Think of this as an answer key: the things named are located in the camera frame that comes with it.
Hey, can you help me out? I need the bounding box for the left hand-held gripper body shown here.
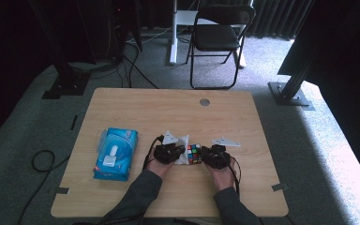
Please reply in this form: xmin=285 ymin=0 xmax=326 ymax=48
xmin=153 ymin=130 xmax=180 ymax=165

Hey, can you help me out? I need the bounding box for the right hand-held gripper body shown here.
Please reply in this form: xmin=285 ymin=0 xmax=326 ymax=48
xmin=207 ymin=136 xmax=242 ymax=171

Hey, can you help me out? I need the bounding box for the colourful puzzle cube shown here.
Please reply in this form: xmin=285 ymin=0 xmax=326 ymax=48
xmin=187 ymin=143 xmax=203 ymax=165

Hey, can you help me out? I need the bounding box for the blue wet wipes pack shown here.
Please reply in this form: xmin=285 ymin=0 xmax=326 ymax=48
xmin=93 ymin=127 xmax=139 ymax=182

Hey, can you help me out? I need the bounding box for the person's left hand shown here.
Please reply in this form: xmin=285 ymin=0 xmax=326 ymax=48
xmin=146 ymin=156 xmax=174 ymax=180

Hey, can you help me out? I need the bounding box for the person's right hand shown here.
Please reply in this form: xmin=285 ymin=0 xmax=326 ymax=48
xmin=204 ymin=158 xmax=236 ymax=192

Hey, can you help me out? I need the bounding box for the black metal stand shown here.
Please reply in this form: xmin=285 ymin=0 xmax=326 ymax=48
xmin=27 ymin=0 xmax=92 ymax=100
xmin=267 ymin=46 xmax=326 ymax=111

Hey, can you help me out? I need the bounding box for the black tape strip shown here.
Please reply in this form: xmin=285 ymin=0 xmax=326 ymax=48
xmin=69 ymin=114 xmax=79 ymax=131

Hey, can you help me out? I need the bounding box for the black folding chair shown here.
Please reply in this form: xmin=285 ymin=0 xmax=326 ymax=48
xmin=186 ymin=3 xmax=257 ymax=91

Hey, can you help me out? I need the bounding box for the dark equipment rack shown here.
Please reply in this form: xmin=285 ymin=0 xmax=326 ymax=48
xmin=106 ymin=0 xmax=143 ymax=60

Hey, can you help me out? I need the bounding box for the dark pleated curtain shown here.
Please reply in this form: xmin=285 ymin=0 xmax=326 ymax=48
xmin=249 ymin=0 xmax=313 ymax=40

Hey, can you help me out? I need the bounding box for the black cloth panel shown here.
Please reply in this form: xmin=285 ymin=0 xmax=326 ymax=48
xmin=277 ymin=0 xmax=360 ymax=188

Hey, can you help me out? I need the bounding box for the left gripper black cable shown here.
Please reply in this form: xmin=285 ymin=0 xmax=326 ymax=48
xmin=142 ymin=134 xmax=165 ymax=172

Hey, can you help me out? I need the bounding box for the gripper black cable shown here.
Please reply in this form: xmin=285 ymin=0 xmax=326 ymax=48
xmin=142 ymin=134 xmax=165 ymax=172
xmin=228 ymin=156 xmax=242 ymax=198

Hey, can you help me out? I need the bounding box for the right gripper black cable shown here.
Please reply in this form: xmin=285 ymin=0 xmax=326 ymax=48
xmin=228 ymin=156 xmax=242 ymax=198

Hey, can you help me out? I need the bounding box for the straight black floor cable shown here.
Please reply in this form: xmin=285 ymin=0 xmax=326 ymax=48
xmin=123 ymin=55 xmax=159 ymax=90

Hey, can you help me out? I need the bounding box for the white floor cable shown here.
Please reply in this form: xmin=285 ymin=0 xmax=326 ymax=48
xmin=127 ymin=26 xmax=173 ymax=45

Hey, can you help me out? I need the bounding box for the looped black floor cable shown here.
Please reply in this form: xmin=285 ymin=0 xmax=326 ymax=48
xmin=17 ymin=149 xmax=71 ymax=225

